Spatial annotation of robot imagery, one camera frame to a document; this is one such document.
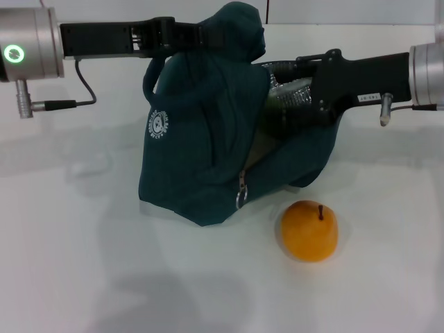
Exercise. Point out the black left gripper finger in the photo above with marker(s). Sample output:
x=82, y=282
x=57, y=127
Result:
x=190, y=33

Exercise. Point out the orange pear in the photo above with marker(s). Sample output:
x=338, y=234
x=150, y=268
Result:
x=308, y=232

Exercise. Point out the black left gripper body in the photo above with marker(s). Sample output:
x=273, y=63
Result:
x=100, y=36

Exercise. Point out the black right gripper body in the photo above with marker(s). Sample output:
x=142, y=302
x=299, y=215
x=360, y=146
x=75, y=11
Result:
x=360, y=86

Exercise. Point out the dark teal lunch bag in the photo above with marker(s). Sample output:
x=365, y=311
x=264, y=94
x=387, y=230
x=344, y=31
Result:
x=201, y=138

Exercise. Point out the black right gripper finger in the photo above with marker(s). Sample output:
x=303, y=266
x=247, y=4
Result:
x=305, y=64

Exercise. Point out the green cucumber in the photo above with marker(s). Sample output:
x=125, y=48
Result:
x=284, y=118

